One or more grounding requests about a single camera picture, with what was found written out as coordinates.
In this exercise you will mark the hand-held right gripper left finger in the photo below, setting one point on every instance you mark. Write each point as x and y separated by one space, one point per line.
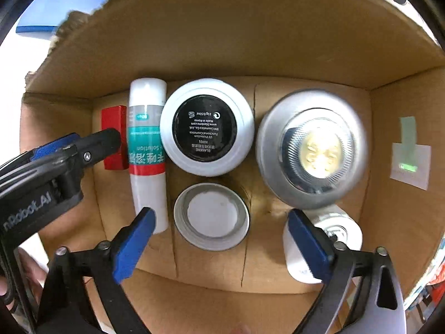
134 247

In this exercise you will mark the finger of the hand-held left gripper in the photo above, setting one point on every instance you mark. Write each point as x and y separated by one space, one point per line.
100 142
52 148

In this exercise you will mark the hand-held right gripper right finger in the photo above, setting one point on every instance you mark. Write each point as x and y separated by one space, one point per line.
309 247

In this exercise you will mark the small red box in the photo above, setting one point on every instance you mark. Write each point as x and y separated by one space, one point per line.
113 118

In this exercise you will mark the small white bottle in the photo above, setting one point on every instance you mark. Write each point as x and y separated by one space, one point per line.
344 229

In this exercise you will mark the white tube with green label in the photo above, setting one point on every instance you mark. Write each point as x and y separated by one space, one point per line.
146 181

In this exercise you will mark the round white and black compact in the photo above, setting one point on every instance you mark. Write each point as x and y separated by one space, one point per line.
205 128

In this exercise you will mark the silver round jar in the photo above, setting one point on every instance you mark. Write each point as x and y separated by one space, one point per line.
278 128

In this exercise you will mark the cardboard box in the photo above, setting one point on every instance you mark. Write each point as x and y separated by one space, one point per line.
243 41

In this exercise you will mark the person's left hand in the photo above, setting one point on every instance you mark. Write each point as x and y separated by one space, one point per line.
33 266

